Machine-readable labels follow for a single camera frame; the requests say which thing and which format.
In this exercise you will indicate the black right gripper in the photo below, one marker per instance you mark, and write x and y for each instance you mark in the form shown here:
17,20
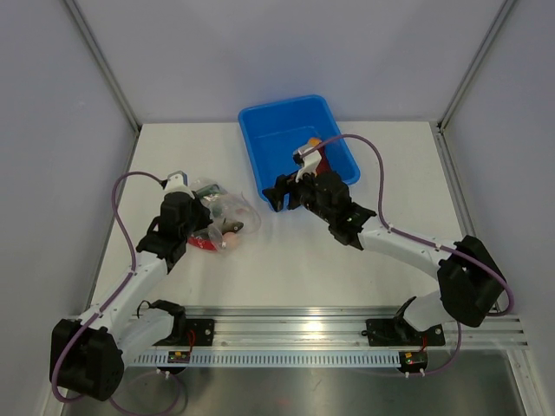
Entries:
277,194

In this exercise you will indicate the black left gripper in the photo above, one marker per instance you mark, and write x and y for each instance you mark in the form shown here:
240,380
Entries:
203,211

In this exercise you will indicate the red fake chili pepper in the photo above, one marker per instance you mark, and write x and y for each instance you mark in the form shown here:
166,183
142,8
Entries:
202,242

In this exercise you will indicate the fake steak slice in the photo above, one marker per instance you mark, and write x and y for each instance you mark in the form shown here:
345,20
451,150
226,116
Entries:
324,165

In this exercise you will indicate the clear zip top bag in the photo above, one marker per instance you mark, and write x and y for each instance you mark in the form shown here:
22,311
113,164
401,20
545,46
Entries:
231,206

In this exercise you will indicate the fake egg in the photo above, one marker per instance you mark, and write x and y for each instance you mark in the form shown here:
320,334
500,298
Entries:
230,241

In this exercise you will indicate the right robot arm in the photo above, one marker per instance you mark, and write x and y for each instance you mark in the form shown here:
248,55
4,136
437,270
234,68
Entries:
469,280

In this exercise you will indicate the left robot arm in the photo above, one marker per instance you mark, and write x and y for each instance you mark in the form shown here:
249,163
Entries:
89,353

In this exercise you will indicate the fake green onion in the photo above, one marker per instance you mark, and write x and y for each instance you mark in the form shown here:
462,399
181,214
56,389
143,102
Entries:
210,193

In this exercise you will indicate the grey fake fish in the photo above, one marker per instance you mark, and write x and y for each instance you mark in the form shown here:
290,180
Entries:
231,226

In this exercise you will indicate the blue plastic bin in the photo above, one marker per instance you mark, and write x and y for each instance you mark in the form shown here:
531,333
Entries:
274,131

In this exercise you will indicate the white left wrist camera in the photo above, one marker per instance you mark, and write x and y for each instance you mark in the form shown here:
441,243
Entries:
177,182

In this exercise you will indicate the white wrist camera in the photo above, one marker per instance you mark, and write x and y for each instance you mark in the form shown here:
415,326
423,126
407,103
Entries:
177,182
308,158

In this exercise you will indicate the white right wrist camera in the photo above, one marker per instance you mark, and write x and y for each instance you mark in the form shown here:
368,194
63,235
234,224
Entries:
308,158

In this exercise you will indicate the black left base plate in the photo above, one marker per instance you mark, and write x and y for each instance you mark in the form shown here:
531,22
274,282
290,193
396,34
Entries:
199,332

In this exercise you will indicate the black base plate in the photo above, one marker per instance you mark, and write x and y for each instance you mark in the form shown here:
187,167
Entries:
199,332
393,333

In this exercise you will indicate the aluminium mounting rail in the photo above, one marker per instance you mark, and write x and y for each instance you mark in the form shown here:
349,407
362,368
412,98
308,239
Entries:
333,328

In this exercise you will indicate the white slotted cable duct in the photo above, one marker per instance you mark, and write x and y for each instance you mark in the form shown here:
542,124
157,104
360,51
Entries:
299,358

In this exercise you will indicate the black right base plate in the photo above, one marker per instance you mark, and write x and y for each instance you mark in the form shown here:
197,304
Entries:
393,333

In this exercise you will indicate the left aluminium frame post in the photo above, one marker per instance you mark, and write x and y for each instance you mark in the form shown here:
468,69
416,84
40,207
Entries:
88,36

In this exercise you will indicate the aluminium frame post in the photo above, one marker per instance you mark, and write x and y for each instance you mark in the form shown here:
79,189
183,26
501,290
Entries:
488,40
88,36

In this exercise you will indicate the right aluminium frame post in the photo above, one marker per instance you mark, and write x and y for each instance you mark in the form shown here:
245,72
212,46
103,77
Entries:
488,40

